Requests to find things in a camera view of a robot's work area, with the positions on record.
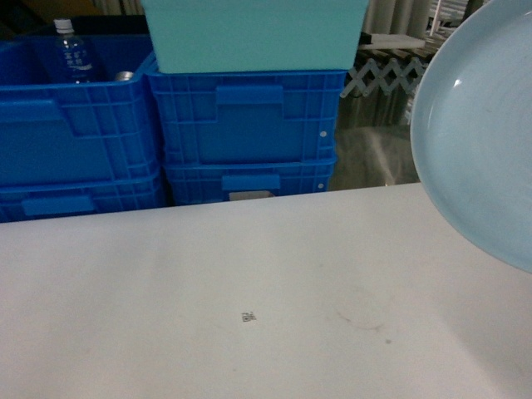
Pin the blue crate bottom middle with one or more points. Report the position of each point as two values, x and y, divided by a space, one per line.
52 201

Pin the blue crate top right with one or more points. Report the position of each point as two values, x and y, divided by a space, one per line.
247 117

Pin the silver metal can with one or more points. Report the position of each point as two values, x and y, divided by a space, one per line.
124 76

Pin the clear water bottle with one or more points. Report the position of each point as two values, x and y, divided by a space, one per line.
74 57

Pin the dark blue rear crate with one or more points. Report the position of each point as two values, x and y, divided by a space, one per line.
110 25

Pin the blue crate bottom right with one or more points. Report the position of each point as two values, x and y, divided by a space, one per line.
203 184

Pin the light blue oval tray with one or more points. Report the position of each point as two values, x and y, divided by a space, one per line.
471 131

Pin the blue crate top middle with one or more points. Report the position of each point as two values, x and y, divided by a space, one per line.
54 132

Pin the teal plastic box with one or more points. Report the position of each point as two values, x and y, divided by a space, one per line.
232 36

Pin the grey folding scissor gate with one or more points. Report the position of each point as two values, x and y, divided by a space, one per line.
386 71

